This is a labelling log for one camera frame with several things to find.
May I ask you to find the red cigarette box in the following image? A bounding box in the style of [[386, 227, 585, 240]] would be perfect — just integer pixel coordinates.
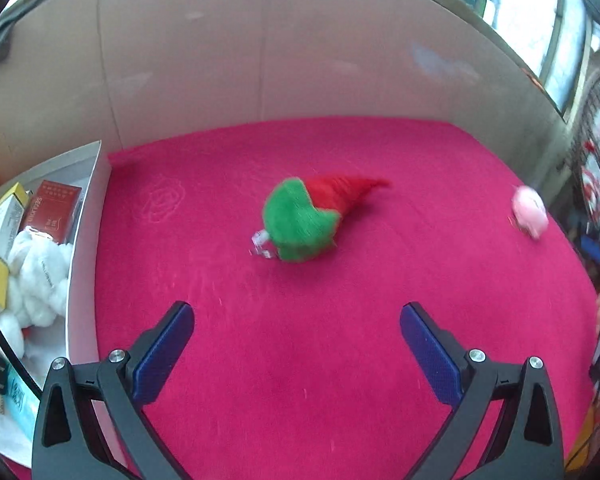
[[21, 180, 82, 244]]

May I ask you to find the teal small box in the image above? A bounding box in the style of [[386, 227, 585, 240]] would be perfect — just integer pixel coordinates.
[[5, 366, 40, 442]]

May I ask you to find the white cardboard tray box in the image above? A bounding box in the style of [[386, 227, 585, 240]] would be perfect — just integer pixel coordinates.
[[0, 141, 110, 384]]

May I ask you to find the white plush bear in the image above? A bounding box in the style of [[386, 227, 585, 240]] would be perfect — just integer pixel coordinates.
[[0, 228, 73, 358]]

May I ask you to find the pink plush pig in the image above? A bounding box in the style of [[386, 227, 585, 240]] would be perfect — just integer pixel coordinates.
[[512, 185, 548, 240]]

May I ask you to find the pink red bed sheet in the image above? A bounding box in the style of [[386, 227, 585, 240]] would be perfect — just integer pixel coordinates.
[[95, 117, 596, 479]]

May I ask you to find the red white cushion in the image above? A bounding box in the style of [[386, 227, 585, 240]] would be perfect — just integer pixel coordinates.
[[581, 140, 600, 224]]

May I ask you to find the wicker hanging chair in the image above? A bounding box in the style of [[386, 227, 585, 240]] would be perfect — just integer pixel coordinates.
[[570, 76, 600, 264]]

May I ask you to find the green red plush elf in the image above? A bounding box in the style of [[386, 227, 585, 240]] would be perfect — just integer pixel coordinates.
[[251, 176, 391, 263]]

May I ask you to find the grey cloth on ledge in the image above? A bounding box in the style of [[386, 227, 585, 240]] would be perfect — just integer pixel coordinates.
[[0, 0, 36, 64]]

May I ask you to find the black cable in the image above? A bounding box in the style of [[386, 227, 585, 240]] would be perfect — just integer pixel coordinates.
[[0, 296, 44, 401]]

